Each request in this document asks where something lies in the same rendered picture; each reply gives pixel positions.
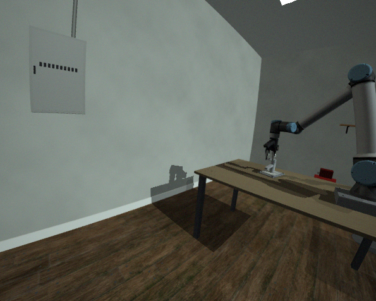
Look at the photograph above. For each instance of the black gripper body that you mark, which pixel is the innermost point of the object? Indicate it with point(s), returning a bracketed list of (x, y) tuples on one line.
[(275, 145)]

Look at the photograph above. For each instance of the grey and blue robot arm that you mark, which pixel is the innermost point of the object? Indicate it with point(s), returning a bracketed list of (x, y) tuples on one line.
[(362, 89)]

